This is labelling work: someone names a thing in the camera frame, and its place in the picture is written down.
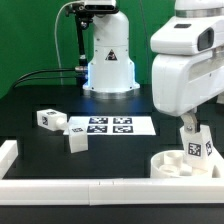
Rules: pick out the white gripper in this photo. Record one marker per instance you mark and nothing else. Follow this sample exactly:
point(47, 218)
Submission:
point(181, 83)

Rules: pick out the white round stool seat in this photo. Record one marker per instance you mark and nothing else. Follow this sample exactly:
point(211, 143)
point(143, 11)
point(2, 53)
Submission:
point(172, 164)

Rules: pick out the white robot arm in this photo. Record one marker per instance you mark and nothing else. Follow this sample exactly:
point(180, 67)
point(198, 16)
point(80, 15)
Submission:
point(111, 71)

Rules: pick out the white marker sheet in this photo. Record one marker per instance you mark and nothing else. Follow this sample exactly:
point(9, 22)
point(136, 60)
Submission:
point(115, 125)

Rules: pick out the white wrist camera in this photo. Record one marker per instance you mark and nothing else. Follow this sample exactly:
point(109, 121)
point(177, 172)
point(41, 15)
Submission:
point(183, 37)

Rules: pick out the white U-shaped frame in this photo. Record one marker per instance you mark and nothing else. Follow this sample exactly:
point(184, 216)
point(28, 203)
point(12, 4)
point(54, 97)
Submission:
point(106, 192)

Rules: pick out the black camera on stand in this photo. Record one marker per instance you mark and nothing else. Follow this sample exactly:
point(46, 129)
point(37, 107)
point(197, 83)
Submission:
point(84, 11)

